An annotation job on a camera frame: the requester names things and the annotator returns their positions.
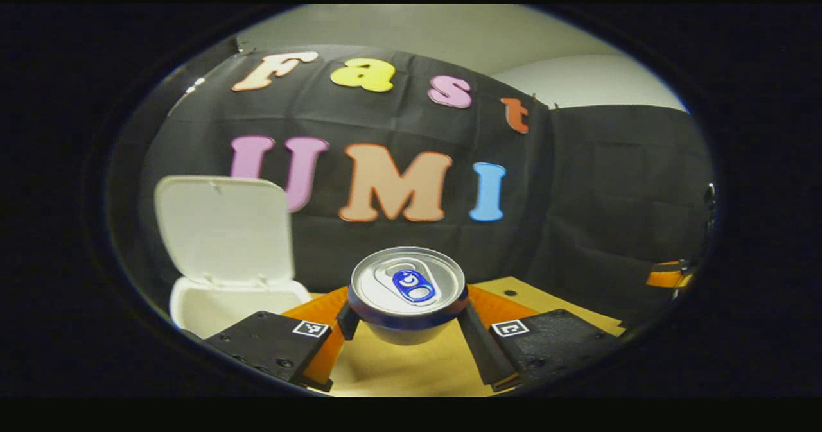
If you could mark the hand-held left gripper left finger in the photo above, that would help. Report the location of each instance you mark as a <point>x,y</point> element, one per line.
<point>276,342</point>

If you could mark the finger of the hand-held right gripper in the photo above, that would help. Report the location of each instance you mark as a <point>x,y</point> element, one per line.
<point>664,279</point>

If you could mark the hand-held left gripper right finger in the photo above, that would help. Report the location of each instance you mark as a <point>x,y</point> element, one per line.
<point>481,348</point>

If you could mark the blue pop can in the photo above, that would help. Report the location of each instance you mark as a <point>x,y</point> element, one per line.
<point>408,291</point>

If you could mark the white desktop garbage bin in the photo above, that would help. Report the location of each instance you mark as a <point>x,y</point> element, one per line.
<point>225,226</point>

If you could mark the wooden desktop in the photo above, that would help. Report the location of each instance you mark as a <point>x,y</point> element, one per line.
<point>398,368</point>

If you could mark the black backdrop cloth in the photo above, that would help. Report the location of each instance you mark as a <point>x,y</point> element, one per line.
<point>578,194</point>

